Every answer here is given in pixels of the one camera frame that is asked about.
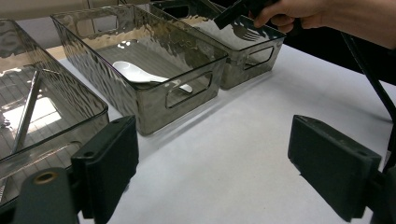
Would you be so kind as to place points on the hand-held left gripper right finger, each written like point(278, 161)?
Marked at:
point(333, 168)

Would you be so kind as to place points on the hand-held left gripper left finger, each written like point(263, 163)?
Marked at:
point(106, 168)

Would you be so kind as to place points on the metal fork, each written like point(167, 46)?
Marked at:
point(250, 34)

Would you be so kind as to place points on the smoky clear plastic bin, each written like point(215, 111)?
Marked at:
point(62, 137)
point(149, 109)
point(236, 71)

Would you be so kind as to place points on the metal chopstick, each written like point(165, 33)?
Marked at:
point(28, 109)

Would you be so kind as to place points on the black curtain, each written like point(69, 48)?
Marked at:
point(327, 46)

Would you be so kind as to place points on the white table cover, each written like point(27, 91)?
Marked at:
point(233, 155)

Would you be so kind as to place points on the beige wooden shelf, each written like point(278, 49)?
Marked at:
point(40, 7)

